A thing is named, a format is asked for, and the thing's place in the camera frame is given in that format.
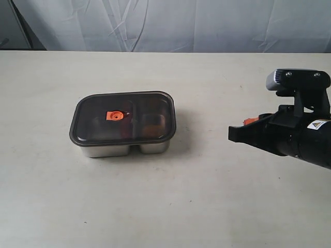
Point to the dark vertical pole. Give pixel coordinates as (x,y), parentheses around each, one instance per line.
(32,40)

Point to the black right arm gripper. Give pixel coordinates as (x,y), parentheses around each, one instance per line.
(280,133)

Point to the dark transparent lunch box lid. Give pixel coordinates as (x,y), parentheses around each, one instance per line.
(123,118)

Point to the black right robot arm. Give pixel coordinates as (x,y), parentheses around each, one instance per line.
(306,138)

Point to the stainless steel lunch box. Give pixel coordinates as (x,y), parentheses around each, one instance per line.
(123,150)

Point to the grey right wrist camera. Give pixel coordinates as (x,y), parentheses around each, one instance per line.
(307,87)

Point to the white wrinkled backdrop curtain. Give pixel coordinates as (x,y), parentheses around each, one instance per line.
(180,26)

